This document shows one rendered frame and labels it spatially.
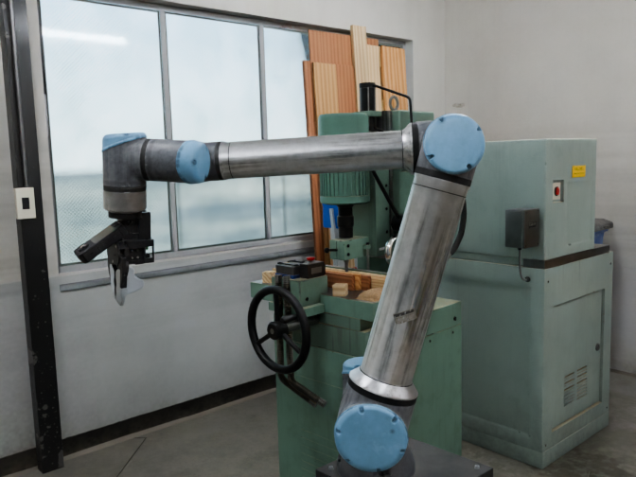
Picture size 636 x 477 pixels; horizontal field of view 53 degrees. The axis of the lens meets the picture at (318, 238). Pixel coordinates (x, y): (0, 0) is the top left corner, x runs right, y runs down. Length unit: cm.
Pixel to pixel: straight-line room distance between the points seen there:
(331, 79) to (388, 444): 282
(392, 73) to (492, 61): 76
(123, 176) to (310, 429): 129
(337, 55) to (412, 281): 284
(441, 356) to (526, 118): 239
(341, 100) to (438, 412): 211
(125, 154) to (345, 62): 278
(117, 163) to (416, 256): 64
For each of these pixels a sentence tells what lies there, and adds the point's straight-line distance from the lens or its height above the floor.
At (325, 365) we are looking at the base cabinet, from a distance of 222.
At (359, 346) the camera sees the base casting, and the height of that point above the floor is 75.
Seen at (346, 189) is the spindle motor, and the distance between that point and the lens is 217.
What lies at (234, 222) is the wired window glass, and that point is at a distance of 362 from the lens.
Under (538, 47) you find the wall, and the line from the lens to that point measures 449.
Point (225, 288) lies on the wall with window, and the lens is 355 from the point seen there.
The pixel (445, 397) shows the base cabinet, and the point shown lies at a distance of 252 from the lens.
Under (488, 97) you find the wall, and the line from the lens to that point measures 464.
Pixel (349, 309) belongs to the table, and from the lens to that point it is 208.
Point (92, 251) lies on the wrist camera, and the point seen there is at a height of 117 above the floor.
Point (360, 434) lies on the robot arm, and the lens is 133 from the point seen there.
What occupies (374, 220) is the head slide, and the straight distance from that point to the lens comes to 229.
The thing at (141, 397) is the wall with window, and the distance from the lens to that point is 342.
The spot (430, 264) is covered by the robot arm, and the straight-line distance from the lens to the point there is 128.
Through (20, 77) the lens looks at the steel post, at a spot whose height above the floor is 173.
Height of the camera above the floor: 135
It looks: 7 degrees down
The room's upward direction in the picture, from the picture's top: 2 degrees counter-clockwise
